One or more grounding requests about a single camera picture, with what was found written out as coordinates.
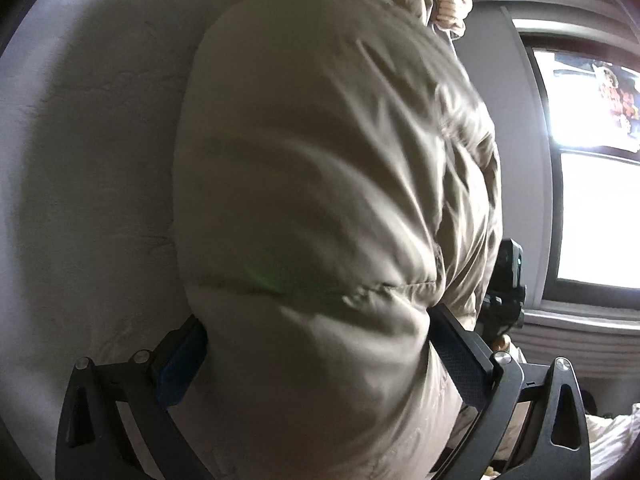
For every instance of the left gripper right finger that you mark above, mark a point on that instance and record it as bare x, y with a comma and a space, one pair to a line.
553, 443

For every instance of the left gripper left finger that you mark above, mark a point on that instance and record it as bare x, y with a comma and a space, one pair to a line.
93, 439

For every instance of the beige puffer jacket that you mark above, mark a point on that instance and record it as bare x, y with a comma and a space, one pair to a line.
336, 176

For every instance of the window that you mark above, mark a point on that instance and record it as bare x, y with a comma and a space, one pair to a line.
588, 84

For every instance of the lavender embossed bedspread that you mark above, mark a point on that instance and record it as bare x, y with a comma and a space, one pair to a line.
91, 92

